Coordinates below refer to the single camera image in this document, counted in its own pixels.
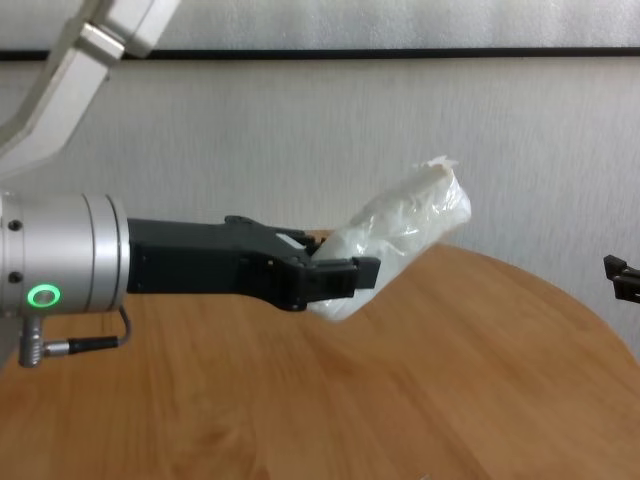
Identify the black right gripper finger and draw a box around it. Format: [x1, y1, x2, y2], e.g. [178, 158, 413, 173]
[603, 253, 640, 304]

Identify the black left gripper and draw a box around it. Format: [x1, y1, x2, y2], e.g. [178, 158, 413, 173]
[125, 214, 382, 312]

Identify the white plastic-wrapped sandbag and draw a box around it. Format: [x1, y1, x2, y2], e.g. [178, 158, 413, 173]
[305, 154, 474, 324]

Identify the black wall rail strip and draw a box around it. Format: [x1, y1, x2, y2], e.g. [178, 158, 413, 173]
[0, 47, 640, 63]

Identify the left arm cable with connector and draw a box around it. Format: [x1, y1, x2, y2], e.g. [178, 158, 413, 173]
[18, 305, 131, 370]

